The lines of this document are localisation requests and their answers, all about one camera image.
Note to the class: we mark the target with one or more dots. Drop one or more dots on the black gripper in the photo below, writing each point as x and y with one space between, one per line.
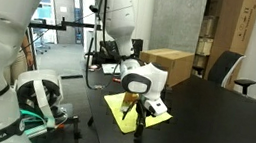
142 103

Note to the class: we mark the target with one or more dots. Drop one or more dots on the yellow cloth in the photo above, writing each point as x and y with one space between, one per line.
118 114

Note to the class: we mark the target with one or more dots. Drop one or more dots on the red marker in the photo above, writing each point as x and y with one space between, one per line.
118 80

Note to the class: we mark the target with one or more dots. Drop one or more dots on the white paper sheet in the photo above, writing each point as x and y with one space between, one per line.
109 69

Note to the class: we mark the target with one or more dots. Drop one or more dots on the black monitor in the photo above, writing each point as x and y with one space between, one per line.
137 47

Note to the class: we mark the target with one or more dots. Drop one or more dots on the small stacked cardboard box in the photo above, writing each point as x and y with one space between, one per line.
207 25
204 46

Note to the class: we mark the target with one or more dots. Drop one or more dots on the black office chair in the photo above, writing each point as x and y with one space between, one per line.
223 66

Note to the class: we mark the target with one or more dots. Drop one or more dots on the tall brown cardboard box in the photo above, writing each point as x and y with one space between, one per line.
233 25

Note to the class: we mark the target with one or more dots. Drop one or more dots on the tan wrist camera mount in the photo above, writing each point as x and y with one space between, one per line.
129 100

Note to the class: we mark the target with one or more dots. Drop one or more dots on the black camera boom bar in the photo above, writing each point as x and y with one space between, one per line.
74 24

